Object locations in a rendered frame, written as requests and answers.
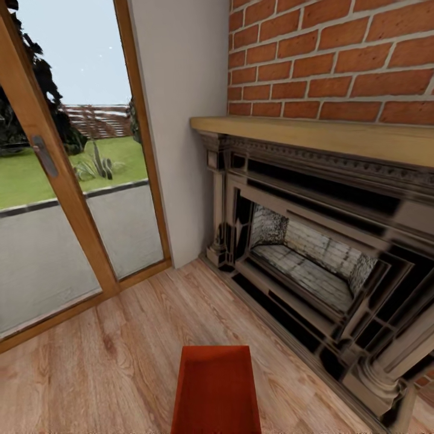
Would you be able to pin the wood fireplace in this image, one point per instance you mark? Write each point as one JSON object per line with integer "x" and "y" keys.
{"x": 334, "y": 252}

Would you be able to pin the door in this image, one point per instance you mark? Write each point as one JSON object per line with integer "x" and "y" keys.
{"x": 81, "y": 216}

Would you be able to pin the storage box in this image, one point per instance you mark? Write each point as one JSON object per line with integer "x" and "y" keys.
{"x": 216, "y": 392}

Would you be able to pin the countertop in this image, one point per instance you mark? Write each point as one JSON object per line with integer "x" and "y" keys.
{"x": 395, "y": 143}

